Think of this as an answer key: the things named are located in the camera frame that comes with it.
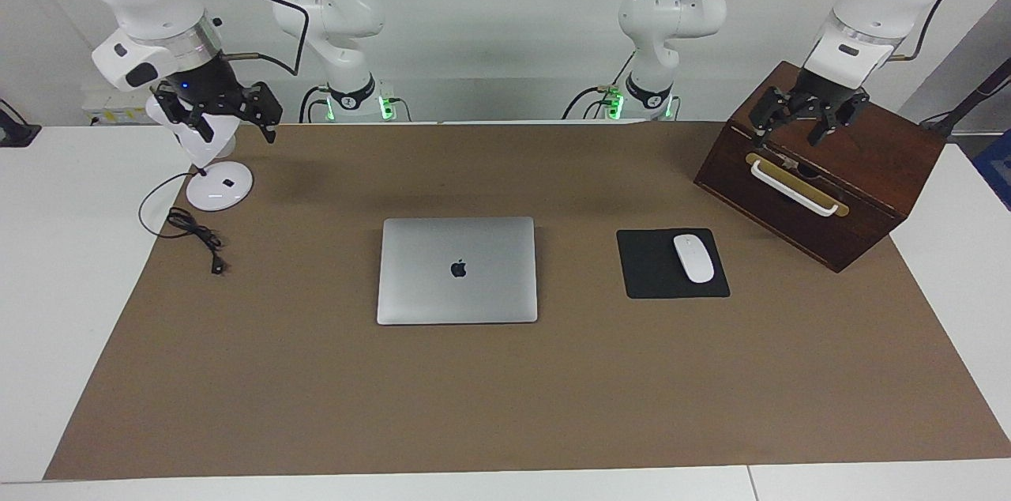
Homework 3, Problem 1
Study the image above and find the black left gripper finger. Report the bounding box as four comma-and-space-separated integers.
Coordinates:
807, 90, 870, 146
749, 88, 799, 148

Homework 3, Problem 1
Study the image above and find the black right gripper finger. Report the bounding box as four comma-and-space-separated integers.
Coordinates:
154, 89, 214, 143
241, 82, 283, 145

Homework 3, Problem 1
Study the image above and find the silver apple laptop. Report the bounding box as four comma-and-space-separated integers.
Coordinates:
376, 217, 539, 326

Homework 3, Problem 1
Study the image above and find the dark brown wooden box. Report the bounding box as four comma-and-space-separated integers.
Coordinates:
693, 61, 946, 273

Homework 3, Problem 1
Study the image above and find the white yellow power strip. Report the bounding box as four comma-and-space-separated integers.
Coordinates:
83, 89, 152, 126

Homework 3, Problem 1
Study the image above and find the white desk lamp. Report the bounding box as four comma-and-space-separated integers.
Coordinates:
146, 90, 254, 212

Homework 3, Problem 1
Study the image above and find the black slanted stand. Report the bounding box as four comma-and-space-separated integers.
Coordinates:
920, 58, 1011, 140

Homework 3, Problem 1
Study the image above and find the blue crate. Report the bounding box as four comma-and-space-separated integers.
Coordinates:
973, 130, 1011, 211

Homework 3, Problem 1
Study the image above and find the white computer mouse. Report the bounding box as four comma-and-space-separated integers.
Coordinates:
672, 234, 716, 284

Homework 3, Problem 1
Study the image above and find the black mouse pad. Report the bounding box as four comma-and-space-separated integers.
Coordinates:
616, 228, 731, 300

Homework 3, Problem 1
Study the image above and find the brown table mat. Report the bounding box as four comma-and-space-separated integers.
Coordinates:
43, 122, 1011, 480

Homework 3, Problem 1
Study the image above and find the black right arm base cable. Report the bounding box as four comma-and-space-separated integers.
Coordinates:
298, 85, 333, 123

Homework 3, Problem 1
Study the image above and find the black arm base cable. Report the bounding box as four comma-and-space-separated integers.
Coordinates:
562, 49, 641, 121
298, 85, 333, 123

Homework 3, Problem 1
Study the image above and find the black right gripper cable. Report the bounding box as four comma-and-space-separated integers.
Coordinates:
180, 0, 310, 78

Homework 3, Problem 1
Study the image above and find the brass box handle plate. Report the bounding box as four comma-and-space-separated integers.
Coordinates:
745, 153, 850, 218

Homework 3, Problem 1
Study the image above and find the white box handle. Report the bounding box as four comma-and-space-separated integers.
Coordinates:
749, 160, 840, 217

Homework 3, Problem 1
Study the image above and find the black lamp power cable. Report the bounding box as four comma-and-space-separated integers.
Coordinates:
138, 171, 230, 276

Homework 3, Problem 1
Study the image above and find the black clamp mount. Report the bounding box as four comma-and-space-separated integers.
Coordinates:
0, 100, 42, 148

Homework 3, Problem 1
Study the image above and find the black left arm base cable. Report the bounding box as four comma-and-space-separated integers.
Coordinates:
562, 49, 641, 121

